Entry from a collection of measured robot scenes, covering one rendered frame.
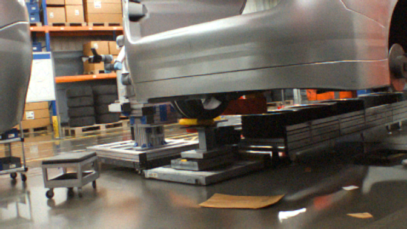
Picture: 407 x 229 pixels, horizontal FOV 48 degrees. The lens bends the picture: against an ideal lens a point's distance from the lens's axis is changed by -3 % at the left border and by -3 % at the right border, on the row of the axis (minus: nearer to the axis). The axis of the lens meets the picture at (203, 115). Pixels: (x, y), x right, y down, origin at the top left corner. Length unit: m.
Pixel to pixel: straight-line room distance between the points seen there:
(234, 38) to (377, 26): 0.82
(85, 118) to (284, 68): 9.31
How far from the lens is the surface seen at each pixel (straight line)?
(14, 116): 1.47
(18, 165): 5.32
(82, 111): 11.52
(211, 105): 4.59
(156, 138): 5.24
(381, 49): 2.86
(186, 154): 4.46
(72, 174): 4.47
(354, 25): 2.58
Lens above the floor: 0.83
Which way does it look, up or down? 3 degrees down
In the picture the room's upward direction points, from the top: 5 degrees counter-clockwise
